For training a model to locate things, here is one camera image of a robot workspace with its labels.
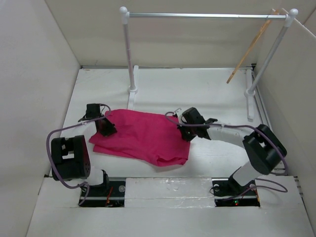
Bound pink trousers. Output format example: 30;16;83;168
89;109;190;167

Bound wooden clothes hanger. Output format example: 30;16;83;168
226;9;281;84

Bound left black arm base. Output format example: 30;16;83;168
79;180;126;208

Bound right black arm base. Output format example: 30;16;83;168
209;178;260;207

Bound white metal clothes rack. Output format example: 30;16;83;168
119;6;299;120

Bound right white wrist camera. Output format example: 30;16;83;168
172;108;183;118

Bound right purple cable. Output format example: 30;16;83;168
164;111;289;200

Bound purple cable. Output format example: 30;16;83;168
46;103;112;205
164;111;289;200

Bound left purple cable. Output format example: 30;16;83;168
46;103;112;205

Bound aluminium table edge rail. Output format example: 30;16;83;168
81;65;254;70

